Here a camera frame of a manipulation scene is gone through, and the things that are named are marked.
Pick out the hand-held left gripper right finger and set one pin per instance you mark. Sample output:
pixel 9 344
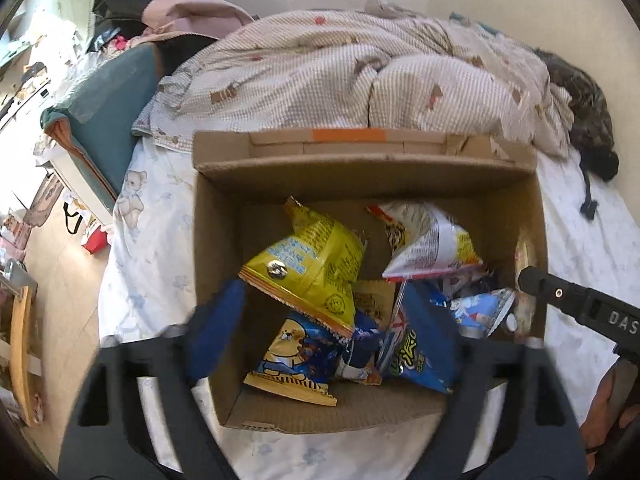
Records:
pixel 492 365

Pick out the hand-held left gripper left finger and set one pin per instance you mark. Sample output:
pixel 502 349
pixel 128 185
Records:
pixel 215 330

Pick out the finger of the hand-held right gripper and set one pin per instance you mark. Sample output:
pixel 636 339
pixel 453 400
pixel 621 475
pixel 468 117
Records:
pixel 550 290

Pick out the blue rocket snack packet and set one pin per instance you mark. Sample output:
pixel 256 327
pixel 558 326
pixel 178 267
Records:
pixel 425 355
pixel 480 307

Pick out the blue bear snack packet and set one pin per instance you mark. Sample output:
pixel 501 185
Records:
pixel 295 355

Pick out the brown cardboard box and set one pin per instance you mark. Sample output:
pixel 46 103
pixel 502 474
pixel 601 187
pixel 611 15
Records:
pixel 250 220

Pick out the white red yellow snack packet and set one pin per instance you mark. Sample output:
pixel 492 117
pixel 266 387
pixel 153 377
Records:
pixel 430 245

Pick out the person's right hand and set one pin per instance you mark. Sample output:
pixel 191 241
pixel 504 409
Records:
pixel 605 410

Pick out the white bear bed sheet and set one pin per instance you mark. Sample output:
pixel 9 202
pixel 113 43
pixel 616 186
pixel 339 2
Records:
pixel 150 270

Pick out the white orange shopping bag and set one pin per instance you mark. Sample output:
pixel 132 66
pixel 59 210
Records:
pixel 95 242

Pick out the camouflage cloth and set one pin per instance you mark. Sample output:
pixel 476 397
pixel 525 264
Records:
pixel 585 105

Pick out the wooden rack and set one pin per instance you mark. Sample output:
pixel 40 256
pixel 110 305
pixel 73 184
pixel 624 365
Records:
pixel 22 340

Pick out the white storage cabinet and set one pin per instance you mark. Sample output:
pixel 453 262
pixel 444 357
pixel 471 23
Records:
pixel 75 185

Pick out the teal cushion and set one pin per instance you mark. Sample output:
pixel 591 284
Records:
pixel 110 105

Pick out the teal pillow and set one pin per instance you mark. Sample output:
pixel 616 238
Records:
pixel 480 25

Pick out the checked bear duvet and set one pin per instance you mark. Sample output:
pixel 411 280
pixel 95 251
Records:
pixel 325 70

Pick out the pink cloth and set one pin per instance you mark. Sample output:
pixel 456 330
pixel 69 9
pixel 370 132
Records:
pixel 200 10

